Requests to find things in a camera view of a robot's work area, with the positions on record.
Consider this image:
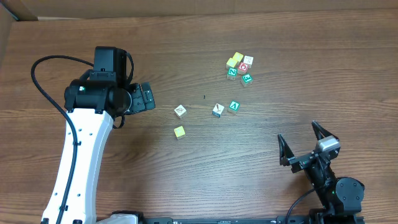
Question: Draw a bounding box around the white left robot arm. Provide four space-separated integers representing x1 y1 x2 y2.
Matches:
38 46 155 223

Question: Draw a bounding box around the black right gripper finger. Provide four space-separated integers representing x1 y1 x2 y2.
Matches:
277 134 295 166
312 120 334 141

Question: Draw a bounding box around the yellow block far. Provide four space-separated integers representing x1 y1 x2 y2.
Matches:
233 52 244 63

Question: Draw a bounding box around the green A letter block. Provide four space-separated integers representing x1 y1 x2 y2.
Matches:
228 100 240 114

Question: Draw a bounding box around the white feather picture block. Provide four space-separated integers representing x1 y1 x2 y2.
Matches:
212 103 224 118

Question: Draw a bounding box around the white leaf picture block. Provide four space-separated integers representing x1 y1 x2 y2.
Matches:
174 105 187 119

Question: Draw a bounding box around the yellow lone block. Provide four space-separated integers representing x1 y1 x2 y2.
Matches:
174 126 186 139

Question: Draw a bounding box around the green Z letter block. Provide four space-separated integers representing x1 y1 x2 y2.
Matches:
226 68 237 80

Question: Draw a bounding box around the plain white wooden block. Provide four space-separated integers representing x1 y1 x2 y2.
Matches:
243 55 254 69

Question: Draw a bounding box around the green E letter block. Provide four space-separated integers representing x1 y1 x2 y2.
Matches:
241 73 253 87

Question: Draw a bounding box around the red letter block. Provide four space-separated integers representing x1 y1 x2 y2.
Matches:
237 62 249 75

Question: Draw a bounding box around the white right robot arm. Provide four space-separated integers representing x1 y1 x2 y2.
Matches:
277 121 364 223

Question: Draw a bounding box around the yellow block near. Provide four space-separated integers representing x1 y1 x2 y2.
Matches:
226 58 239 69

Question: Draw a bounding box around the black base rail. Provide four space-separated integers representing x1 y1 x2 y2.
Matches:
96 211 365 224

